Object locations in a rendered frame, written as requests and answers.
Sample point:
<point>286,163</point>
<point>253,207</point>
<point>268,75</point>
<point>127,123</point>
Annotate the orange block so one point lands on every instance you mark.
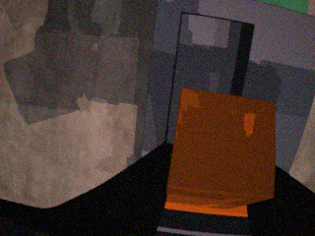
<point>224,153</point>

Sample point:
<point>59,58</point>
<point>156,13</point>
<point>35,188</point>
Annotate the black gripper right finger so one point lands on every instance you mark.
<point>291,212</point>

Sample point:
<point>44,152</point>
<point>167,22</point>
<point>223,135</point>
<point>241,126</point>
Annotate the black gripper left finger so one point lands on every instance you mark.
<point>129,204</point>

